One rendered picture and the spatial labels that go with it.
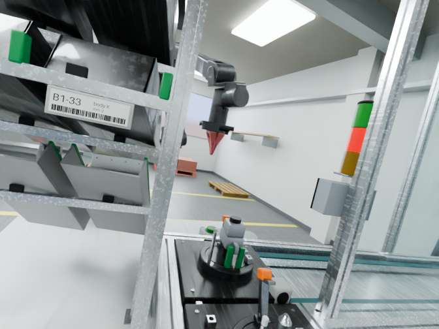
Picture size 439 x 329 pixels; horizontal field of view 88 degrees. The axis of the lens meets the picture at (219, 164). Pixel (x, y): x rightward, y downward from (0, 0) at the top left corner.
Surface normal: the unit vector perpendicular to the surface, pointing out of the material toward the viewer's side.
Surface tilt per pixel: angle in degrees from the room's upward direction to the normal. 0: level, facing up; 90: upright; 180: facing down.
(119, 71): 65
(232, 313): 0
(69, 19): 155
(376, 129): 90
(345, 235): 90
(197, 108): 90
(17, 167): 135
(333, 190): 90
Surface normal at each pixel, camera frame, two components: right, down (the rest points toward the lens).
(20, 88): -0.15, 0.94
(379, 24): 0.39, 0.18
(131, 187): -0.08, 0.78
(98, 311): 0.21, -0.97
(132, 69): 0.17, -0.30
